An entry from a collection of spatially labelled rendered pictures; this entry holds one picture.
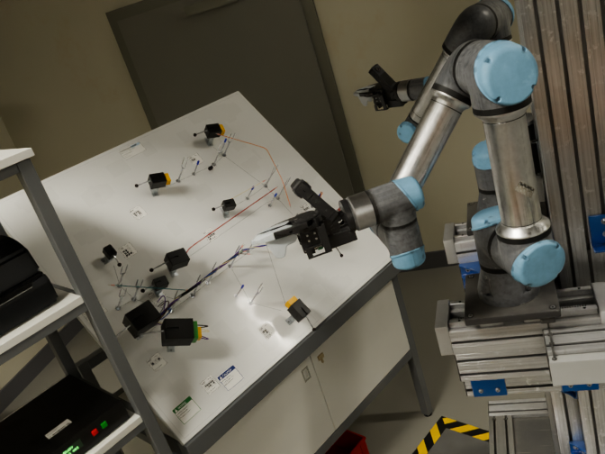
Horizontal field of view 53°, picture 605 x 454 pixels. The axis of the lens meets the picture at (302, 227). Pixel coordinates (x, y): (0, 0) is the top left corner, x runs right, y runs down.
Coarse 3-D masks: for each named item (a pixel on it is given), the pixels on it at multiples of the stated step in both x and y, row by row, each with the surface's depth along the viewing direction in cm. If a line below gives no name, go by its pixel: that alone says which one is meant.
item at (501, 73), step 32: (480, 64) 117; (512, 64) 115; (480, 96) 120; (512, 96) 117; (512, 128) 122; (512, 160) 125; (512, 192) 128; (512, 224) 131; (544, 224) 131; (512, 256) 133; (544, 256) 130
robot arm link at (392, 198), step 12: (396, 180) 126; (408, 180) 125; (372, 192) 125; (384, 192) 124; (396, 192) 124; (408, 192) 124; (420, 192) 124; (372, 204) 127; (384, 204) 123; (396, 204) 124; (408, 204) 124; (420, 204) 125; (384, 216) 124; (396, 216) 125; (408, 216) 125
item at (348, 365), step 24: (384, 288) 257; (360, 312) 247; (384, 312) 258; (336, 336) 237; (360, 336) 248; (384, 336) 259; (312, 360) 228; (336, 360) 238; (360, 360) 249; (384, 360) 260; (336, 384) 239; (360, 384) 250; (336, 408) 239
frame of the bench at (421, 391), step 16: (400, 288) 265; (400, 304) 266; (416, 352) 277; (400, 368) 269; (416, 368) 278; (384, 384) 261; (416, 384) 283; (368, 400) 254; (352, 416) 247; (144, 432) 208; (336, 432) 240; (176, 448) 195; (320, 448) 234
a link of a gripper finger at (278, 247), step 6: (282, 228) 123; (258, 234) 125; (264, 234) 123; (270, 234) 122; (294, 234) 124; (258, 240) 123; (264, 240) 123; (270, 240) 123; (276, 240) 123; (282, 240) 124; (288, 240) 124; (294, 240) 124; (270, 246) 124; (276, 246) 124; (282, 246) 124; (276, 252) 124; (282, 252) 124
